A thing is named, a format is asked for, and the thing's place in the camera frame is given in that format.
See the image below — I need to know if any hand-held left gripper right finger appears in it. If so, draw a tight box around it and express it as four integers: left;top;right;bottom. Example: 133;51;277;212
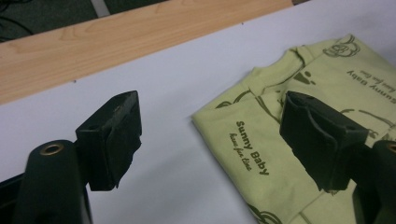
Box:
279;91;370;192

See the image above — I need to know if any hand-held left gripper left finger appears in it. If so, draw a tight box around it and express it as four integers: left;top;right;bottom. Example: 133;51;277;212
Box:
75;91;143;192

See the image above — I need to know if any green printed baby romper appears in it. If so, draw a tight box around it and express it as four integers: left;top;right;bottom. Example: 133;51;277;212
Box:
191;33;396;224

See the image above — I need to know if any grey metal stand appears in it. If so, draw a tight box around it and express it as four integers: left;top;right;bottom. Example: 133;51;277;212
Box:
90;0;111;18

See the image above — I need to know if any black cable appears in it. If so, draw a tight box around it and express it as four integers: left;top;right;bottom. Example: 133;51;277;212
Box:
0;14;35;42

